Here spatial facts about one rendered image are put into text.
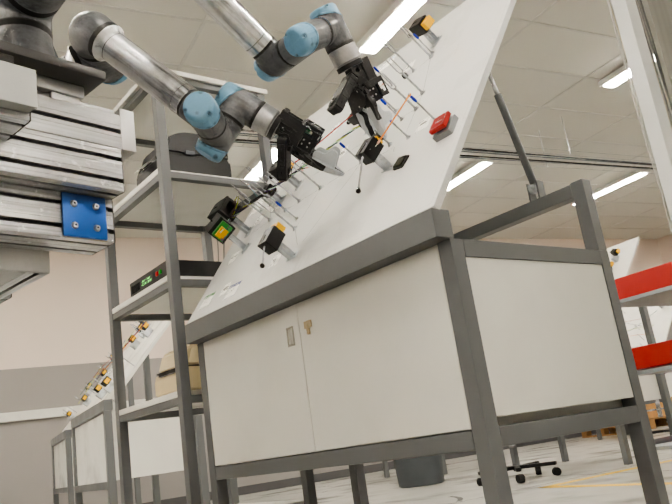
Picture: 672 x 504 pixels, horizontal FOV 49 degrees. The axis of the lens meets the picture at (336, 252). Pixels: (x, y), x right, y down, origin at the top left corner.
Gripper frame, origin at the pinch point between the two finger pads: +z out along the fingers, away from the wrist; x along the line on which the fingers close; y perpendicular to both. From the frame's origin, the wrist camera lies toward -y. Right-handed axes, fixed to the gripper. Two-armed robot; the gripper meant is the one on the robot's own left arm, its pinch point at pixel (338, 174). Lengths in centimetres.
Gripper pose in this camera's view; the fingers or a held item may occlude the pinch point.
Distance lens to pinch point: 185.1
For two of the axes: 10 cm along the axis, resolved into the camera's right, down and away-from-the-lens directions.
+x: 1.8, -3.6, 9.2
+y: 4.9, -7.7, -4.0
